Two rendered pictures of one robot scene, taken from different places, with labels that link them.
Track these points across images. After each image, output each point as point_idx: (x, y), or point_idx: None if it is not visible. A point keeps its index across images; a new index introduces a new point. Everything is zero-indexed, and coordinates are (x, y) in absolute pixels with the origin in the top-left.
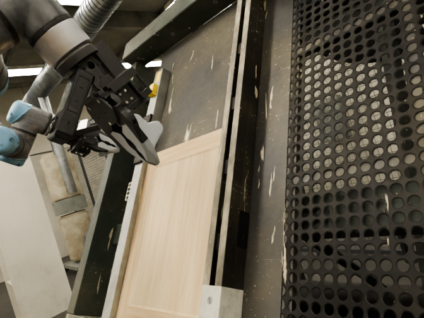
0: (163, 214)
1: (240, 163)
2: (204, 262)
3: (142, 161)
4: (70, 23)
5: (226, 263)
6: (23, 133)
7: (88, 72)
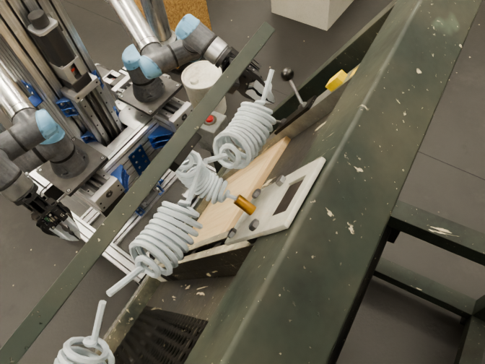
0: (233, 192)
1: (175, 269)
2: None
3: (276, 134)
4: (1, 193)
5: None
6: (185, 49)
7: (24, 205)
